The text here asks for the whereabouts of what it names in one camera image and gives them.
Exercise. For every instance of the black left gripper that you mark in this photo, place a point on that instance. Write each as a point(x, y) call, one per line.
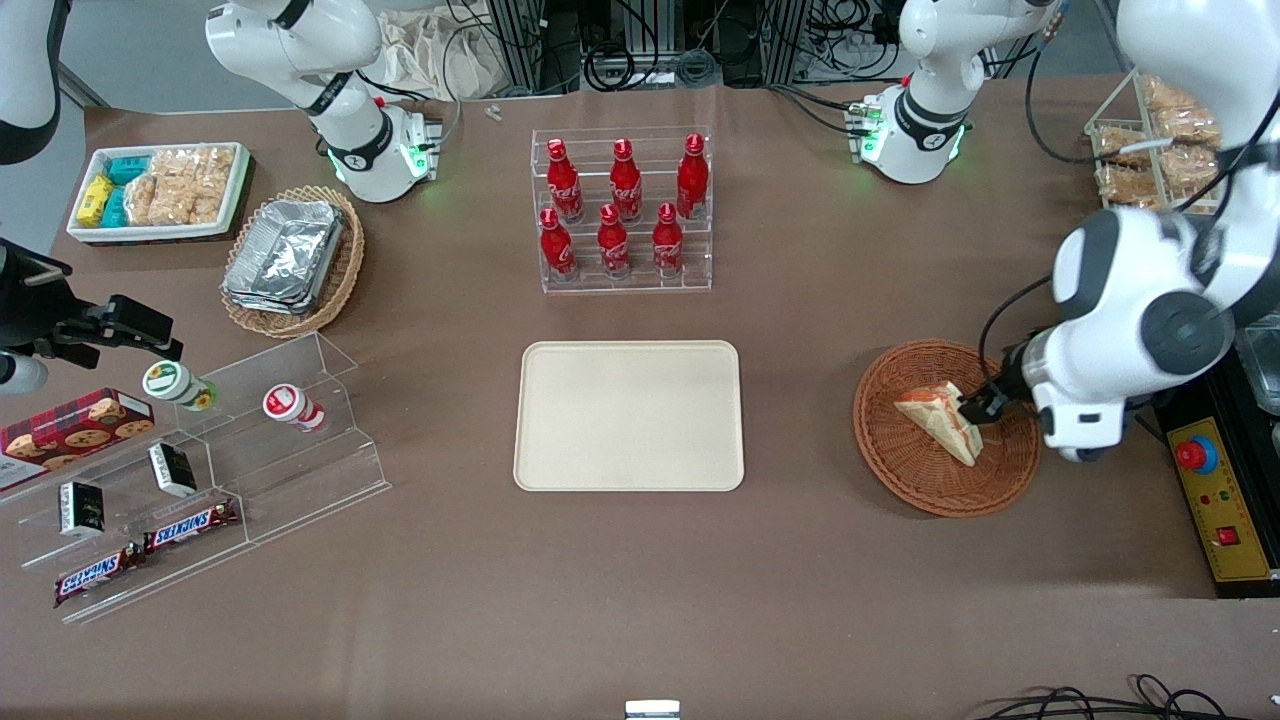
point(1012, 376)

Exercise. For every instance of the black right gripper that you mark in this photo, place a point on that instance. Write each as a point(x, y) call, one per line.
point(30, 305)

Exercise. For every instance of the triangular sandwich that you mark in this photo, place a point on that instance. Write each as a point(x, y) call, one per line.
point(940, 420)

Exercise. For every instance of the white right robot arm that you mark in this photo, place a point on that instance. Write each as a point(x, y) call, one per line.
point(360, 140)

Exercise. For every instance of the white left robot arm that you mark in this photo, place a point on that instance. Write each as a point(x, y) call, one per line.
point(1150, 290)

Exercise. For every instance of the brown round wicker basket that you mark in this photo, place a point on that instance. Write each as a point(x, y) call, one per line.
point(900, 470)

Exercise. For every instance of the light oval wicker basket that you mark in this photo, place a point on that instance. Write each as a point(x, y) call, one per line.
point(345, 270)

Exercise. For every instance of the cream rectangular serving tray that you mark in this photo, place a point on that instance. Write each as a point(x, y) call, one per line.
point(630, 415)

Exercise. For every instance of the green sunflower yogurt cup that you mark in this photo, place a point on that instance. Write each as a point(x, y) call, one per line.
point(172, 384)

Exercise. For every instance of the white rectangular snack bin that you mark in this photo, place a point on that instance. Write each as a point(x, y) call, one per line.
point(90, 232)

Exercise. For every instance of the red tartan cookie box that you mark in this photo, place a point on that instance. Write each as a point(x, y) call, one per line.
point(70, 430)

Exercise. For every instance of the teal snack packet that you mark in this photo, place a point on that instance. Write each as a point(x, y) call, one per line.
point(128, 169)
point(115, 208)

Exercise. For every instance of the yellow snack packet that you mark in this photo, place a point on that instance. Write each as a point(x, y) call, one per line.
point(95, 197)

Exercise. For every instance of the clear bag of rice crackers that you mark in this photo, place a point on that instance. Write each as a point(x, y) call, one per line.
point(142, 200)
point(195, 185)

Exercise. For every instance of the small black printed box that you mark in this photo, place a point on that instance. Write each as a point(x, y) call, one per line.
point(82, 510)
point(173, 470)

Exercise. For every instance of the stacked aluminium foil containers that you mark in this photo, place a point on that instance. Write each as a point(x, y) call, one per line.
point(285, 255)

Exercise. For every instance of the red lidded yogurt cup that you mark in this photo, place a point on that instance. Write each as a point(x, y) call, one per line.
point(290, 406)

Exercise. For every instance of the Snickers chocolate bar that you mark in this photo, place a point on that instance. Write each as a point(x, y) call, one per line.
point(98, 577)
point(190, 526)

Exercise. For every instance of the clear acrylic stepped shelf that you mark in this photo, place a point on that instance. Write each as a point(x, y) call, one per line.
point(270, 470)

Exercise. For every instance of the red emergency stop button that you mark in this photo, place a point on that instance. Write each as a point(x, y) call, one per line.
point(1197, 456)

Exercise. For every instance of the clear bag of fried snacks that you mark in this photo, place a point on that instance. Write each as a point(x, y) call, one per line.
point(1185, 115)
point(1125, 180)

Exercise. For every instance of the yellow and black control box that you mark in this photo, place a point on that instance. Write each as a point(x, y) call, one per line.
point(1225, 510)

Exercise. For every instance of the clear plastic container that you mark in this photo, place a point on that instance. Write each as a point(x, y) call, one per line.
point(1262, 365)

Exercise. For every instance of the red Coca-Cola bottle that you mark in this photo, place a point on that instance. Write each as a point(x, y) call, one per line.
point(625, 182)
point(667, 240)
point(692, 178)
point(564, 182)
point(612, 242)
point(556, 245)

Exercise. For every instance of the clear acrylic bottle rack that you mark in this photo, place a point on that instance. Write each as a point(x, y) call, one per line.
point(625, 275)

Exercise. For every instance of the white cloth bag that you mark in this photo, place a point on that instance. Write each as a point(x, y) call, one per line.
point(430, 55)

